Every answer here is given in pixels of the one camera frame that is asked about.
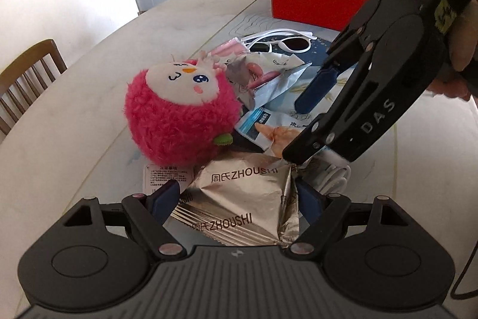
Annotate silver foil Zhoushi packet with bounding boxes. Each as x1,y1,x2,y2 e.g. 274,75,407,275
172,152,299,247

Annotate brown wooden chair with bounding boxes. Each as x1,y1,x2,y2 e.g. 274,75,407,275
1,39,67,136

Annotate pink face mask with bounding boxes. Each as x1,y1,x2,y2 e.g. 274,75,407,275
207,37,249,64

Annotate person's hand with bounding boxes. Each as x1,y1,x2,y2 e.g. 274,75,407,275
427,0,478,101

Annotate white frame sunglasses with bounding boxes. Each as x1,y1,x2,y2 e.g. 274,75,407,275
240,28,317,54

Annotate blue white chicken-feet packet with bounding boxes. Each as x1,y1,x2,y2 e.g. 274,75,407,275
234,62,357,157

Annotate white barcode tag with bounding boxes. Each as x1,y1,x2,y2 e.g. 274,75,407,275
143,164,194,195

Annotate white grey snack pouch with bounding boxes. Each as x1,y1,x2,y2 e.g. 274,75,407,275
226,53,311,111

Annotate pink plush owl toy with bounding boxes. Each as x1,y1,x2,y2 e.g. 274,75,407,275
124,57,241,167

